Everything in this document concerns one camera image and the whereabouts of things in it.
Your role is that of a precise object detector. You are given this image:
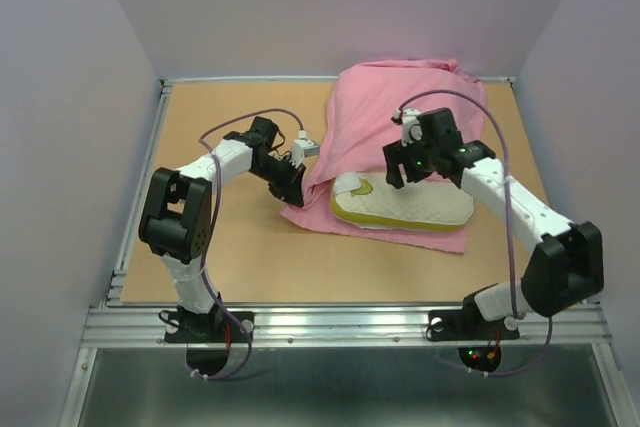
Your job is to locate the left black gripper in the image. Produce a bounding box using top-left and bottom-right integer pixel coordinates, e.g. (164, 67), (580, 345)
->
(251, 155), (306, 208)

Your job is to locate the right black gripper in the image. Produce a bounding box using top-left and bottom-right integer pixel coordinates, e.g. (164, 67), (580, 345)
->
(381, 130), (438, 190)

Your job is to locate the pink pillowcase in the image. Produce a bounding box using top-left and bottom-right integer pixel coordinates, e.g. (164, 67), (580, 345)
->
(280, 59), (487, 254)

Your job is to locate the cream pillow yellow edge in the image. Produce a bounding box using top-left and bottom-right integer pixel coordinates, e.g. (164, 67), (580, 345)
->
(330, 172), (474, 232)

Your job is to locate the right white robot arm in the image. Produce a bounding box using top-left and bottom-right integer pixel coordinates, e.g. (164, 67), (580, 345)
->
(383, 108), (604, 337)

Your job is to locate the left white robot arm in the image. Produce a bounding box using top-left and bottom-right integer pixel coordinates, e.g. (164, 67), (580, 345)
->
(138, 114), (320, 341)

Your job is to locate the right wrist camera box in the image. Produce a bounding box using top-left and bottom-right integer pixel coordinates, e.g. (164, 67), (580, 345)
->
(391, 107), (422, 146)

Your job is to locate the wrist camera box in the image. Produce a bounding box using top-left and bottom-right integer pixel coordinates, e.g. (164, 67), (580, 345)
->
(290, 138), (320, 166)
(391, 107), (422, 146)

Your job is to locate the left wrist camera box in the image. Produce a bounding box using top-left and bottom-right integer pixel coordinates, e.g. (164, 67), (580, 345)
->
(290, 138), (320, 166)

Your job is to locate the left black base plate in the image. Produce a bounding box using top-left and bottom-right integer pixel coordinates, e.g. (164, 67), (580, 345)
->
(158, 309), (247, 344)

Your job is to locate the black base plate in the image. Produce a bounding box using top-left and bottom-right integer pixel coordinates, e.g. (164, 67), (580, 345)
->
(158, 309), (247, 344)
(426, 309), (520, 342)

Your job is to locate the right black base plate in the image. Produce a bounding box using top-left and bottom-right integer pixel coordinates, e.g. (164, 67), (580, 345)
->
(426, 309), (520, 342)

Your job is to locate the aluminium front rail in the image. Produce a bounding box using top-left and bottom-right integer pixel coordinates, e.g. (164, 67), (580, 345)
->
(81, 304), (613, 349)

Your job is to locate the metal table frame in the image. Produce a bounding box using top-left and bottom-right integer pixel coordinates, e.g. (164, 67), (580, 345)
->
(74, 61), (639, 426)

